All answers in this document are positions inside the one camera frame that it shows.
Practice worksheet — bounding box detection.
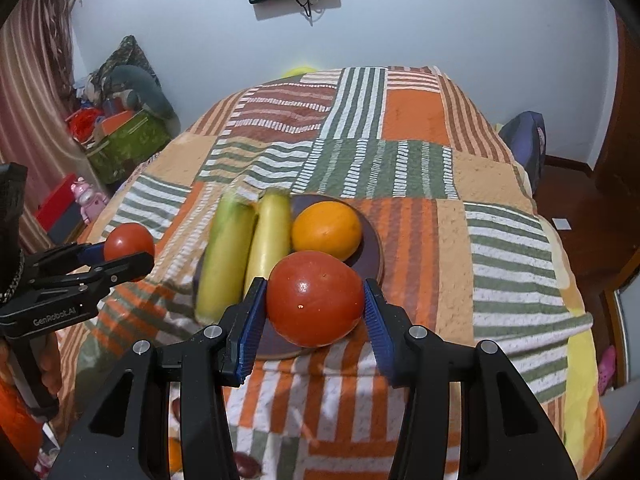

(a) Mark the pink toy figure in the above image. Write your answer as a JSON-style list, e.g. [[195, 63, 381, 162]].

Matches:
[[70, 177, 108, 224]]

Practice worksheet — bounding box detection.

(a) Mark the red bag in pile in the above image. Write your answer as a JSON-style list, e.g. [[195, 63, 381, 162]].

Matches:
[[65, 106, 104, 143]]

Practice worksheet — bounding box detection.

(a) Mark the purple round plate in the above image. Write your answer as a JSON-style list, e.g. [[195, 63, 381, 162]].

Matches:
[[192, 193, 385, 361]]

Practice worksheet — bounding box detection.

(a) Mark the orange box in pile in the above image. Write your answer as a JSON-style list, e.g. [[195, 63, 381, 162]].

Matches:
[[93, 110, 134, 142]]

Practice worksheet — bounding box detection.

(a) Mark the yellow green round object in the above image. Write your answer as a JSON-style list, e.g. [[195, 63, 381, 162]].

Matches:
[[282, 66, 317, 78]]

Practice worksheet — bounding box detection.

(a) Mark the dark red grape upper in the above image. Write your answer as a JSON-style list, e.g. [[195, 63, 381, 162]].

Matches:
[[170, 396, 180, 422]]

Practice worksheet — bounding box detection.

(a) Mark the small mandarin left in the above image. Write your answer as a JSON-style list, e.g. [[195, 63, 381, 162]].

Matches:
[[168, 438, 182, 474]]

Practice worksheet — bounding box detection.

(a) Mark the yellow sugarcane piece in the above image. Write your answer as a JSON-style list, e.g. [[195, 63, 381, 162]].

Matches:
[[195, 188, 257, 325], [244, 188, 292, 292]]

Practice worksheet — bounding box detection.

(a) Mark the green storage box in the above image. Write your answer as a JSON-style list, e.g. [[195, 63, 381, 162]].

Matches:
[[87, 110, 171, 185]]

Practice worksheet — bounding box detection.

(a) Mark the white paper on floor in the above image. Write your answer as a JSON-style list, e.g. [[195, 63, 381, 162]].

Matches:
[[551, 218, 572, 231]]

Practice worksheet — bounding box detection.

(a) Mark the red tomato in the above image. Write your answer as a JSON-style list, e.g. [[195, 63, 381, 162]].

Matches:
[[266, 252, 364, 348], [103, 222, 155, 261]]

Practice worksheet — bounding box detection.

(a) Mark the large orange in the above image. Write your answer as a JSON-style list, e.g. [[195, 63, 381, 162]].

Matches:
[[292, 200, 362, 261]]

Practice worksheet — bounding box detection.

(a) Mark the purple backpack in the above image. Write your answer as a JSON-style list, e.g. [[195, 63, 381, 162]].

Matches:
[[499, 110, 547, 191]]

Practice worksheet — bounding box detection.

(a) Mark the pink slipper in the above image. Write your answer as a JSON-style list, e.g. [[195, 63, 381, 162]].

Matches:
[[598, 346, 616, 396]]

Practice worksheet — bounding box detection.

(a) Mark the striped red curtain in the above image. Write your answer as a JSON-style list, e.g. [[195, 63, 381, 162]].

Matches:
[[1, 0, 96, 252]]

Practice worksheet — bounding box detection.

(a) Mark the grey plush toy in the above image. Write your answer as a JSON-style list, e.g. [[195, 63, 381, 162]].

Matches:
[[102, 65, 176, 120]]

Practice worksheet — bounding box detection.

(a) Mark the striped patchwork blanket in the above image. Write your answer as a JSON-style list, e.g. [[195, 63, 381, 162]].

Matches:
[[54, 65, 594, 480]]

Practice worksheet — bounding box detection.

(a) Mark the yellow bed sheet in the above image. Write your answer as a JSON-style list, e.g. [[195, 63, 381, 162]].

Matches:
[[541, 219, 609, 470]]

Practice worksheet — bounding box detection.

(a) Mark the dark red grape lower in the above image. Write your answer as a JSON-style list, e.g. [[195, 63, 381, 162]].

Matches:
[[233, 452, 262, 479]]

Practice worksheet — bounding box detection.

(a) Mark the dark red grape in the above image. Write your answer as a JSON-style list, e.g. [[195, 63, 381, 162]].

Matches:
[[233, 452, 262, 479], [170, 396, 180, 422]]

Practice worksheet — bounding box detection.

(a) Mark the wooden door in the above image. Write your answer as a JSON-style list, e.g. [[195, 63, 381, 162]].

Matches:
[[593, 16, 640, 197]]

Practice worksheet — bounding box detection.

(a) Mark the red box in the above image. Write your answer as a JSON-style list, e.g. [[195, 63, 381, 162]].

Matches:
[[35, 174, 76, 231]]

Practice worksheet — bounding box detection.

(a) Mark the patterned camouflage cushion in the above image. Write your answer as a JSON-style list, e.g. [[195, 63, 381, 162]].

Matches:
[[90, 35, 160, 87]]

